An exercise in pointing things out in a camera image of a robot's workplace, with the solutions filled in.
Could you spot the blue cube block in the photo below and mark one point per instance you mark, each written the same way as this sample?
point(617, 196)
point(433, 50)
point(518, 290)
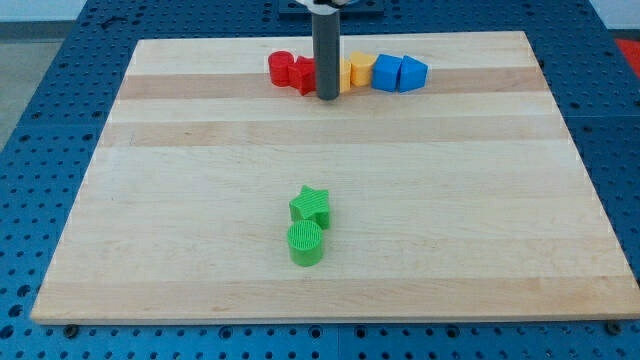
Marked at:
point(386, 73)

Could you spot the yellow block behind rod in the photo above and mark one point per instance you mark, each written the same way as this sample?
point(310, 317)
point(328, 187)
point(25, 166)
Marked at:
point(344, 75)

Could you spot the blue wedge block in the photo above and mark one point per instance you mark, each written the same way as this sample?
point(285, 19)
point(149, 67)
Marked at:
point(413, 74)

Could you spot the green cylinder block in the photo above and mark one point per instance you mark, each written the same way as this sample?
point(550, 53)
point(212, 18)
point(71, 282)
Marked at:
point(305, 242)

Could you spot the yellow hexagon block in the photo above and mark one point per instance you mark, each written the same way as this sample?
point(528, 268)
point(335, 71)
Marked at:
point(361, 68)

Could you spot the red cylinder block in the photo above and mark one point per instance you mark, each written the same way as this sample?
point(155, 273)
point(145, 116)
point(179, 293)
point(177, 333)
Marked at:
point(279, 62)

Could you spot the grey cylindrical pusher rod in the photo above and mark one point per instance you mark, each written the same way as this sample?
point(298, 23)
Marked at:
point(326, 51)

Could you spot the red star block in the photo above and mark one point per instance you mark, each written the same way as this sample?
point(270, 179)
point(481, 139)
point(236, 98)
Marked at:
point(302, 75)

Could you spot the wooden board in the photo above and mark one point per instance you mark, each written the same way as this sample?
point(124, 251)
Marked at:
point(464, 201)

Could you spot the green star block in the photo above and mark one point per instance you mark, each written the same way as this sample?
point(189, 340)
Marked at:
point(313, 205)

